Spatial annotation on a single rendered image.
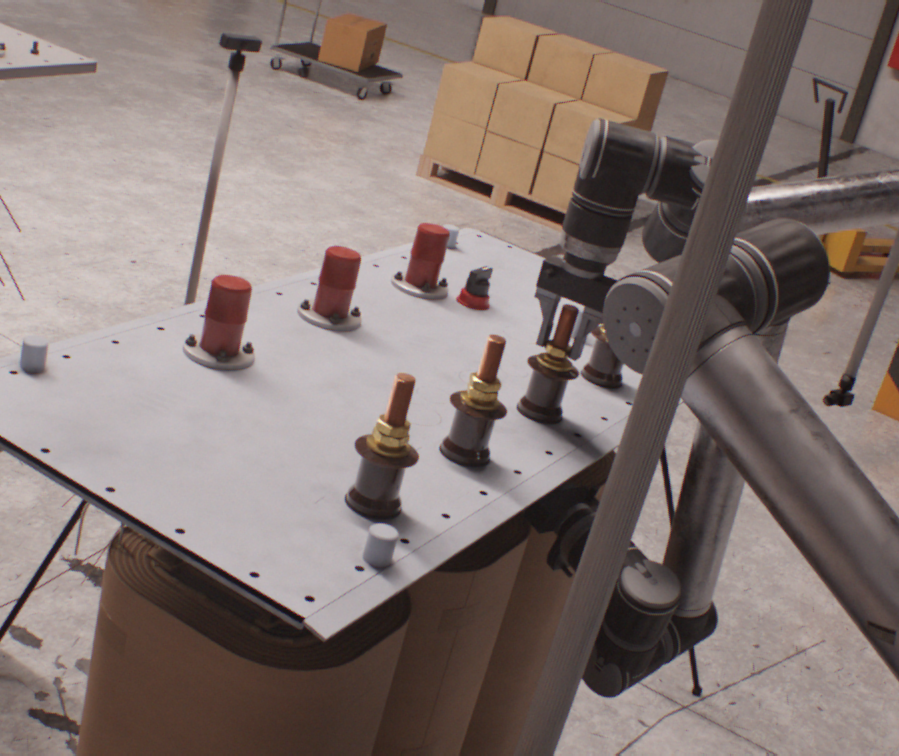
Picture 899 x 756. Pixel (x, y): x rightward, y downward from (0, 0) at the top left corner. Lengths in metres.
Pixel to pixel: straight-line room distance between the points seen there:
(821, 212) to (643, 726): 2.07
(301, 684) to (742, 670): 2.68
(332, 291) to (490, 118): 6.27
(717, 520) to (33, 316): 3.94
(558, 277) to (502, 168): 6.45
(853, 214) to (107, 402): 1.35
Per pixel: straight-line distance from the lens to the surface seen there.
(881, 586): 1.86
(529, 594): 2.95
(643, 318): 1.92
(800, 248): 2.11
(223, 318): 2.31
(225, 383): 2.27
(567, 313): 2.38
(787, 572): 5.37
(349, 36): 10.82
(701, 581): 2.44
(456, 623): 2.55
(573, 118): 8.56
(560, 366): 2.40
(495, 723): 3.16
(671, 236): 2.41
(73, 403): 2.13
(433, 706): 2.67
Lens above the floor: 2.32
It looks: 23 degrees down
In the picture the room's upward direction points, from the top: 15 degrees clockwise
